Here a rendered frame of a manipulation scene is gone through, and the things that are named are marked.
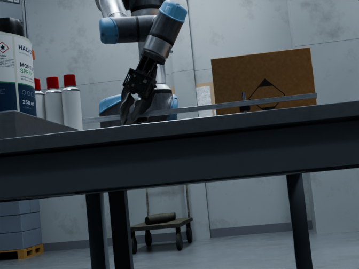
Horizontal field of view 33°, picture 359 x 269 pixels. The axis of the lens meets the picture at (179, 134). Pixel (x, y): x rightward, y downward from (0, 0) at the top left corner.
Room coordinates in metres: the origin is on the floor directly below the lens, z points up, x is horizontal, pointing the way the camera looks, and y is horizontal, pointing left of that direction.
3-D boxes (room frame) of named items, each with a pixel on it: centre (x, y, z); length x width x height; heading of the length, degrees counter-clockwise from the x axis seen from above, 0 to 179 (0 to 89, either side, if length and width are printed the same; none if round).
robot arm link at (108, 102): (2.05, 0.20, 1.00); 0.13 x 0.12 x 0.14; 100
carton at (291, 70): (1.93, -0.28, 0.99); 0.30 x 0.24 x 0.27; 83
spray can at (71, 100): (1.69, 0.29, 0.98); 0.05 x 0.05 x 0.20
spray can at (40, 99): (1.70, 0.40, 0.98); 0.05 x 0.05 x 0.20
